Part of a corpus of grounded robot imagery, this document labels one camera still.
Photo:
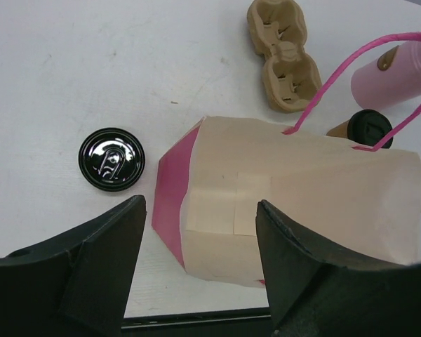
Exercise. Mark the black plastic cup lid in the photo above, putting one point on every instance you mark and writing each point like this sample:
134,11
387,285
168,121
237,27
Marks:
368,127

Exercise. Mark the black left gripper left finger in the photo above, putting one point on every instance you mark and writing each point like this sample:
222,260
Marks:
76,283

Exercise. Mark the pink straw holder cup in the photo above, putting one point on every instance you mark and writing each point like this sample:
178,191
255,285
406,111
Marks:
393,78

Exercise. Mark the brown paper coffee cup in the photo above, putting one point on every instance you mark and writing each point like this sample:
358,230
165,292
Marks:
340,131

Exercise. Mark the pink paper gift bag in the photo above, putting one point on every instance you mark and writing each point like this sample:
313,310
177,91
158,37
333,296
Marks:
209,183

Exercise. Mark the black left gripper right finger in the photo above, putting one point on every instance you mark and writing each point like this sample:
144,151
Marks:
316,287

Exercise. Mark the brown pulp cup carrier stack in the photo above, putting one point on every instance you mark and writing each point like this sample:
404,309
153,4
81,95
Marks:
290,76

